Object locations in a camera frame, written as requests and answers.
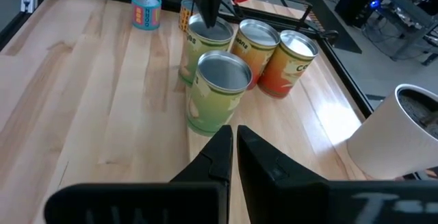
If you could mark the black aluminium table frame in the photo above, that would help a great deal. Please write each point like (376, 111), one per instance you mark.
(346, 80)

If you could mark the orange-red Corn can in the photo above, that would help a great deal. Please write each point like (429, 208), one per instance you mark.
(284, 73)

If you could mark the grey workshop desk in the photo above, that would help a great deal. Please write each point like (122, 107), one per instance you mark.
(403, 15)

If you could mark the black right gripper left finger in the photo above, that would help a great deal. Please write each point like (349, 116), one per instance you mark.
(143, 203)

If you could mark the small yellow can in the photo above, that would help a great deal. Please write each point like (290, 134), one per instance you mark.
(184, 16)

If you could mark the white round plant pot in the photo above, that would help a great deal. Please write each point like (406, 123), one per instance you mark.
(376, 142)

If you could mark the black mat hazard stripe edge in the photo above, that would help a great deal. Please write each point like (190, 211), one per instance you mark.
(328, 25)

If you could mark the black computer tower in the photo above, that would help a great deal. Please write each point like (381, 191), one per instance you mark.
(352, 1)

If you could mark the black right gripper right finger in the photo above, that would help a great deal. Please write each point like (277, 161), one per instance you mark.
(308, 200)

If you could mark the green Oranges can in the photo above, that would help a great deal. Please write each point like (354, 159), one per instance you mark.
(202, 56)

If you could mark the orange-red Green Beans can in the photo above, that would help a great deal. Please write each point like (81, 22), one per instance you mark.
(253, 54)

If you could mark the green Pears can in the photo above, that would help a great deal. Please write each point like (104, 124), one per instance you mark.
(215, 107)

